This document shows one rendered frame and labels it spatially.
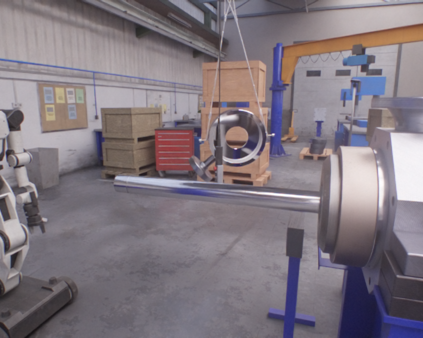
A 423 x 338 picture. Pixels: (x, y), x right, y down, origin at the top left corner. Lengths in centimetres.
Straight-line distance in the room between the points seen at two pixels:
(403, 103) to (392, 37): 636
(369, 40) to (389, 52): 716
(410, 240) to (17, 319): 200
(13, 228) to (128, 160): 382
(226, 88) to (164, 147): 160
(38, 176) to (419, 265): 550
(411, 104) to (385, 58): 1359
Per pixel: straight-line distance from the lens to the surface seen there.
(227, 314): 224
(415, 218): 82
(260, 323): 219
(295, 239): 139
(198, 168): 187
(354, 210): 85
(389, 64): 1448
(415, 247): 75
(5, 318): 219
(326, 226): 89
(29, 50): 645
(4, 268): 227
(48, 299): 230
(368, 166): 90
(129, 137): 563
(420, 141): 91
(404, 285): 74
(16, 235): 215
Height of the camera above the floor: 139
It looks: 12 degrees down
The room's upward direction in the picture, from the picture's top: straight up
